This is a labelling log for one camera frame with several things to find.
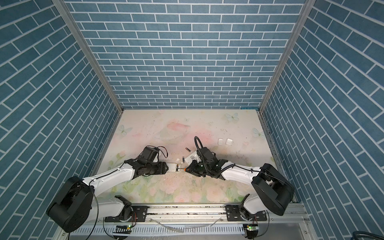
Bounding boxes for right green circuit board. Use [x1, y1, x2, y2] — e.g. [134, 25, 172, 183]
[244, 224, 259, 239]

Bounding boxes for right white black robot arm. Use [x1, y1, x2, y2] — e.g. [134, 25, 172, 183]
[185, 147, 295, 218]

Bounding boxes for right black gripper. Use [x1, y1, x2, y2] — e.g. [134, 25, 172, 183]
[183, 159, 211, 178]

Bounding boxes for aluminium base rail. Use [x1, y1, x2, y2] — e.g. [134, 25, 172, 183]
[54, 203, 316, 240]

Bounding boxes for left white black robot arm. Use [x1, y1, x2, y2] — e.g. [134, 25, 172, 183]
[46, 146, 169, 233]

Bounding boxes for grey buttoned remote control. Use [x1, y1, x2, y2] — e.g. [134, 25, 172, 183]
[167, 163, 180, 173]

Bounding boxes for black corrugated cable conduit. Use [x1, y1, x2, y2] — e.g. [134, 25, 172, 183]
[193, 136, 208, 169]

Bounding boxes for white battery cover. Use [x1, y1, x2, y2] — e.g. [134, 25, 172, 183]
[226, 138, 234, 146]

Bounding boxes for green circuit board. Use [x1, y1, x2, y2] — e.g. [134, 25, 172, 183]
[113, 225, 132, 236]
[244, 224, 259, 239]

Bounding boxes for left green circuit board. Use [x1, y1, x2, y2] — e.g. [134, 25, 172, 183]
[113, 225, 132, 236]

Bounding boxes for grey remote battery cover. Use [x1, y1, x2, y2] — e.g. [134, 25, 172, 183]
[218, 138, 224, 146]

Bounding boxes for white air conditioner remote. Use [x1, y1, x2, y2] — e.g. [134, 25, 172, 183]
[184, 151, 201, 165]

